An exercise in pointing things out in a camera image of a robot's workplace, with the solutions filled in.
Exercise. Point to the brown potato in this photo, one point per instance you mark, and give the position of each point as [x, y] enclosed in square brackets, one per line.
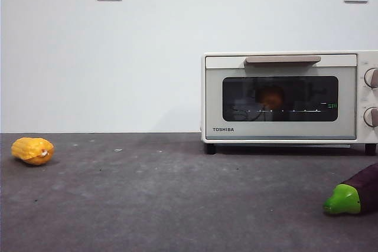
[271, 98]

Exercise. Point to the yellow corn cob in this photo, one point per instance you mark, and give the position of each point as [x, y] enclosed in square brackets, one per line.
[31, 150]

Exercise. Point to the purple eggplant with green stem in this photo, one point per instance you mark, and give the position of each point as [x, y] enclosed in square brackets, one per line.
[344, 200]

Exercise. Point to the beige oven knob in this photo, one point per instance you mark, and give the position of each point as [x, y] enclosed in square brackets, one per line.
[371, 117]
[371, 78]

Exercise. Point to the white Toshiba toaster oven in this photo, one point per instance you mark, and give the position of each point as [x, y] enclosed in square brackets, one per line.
[361, 134]

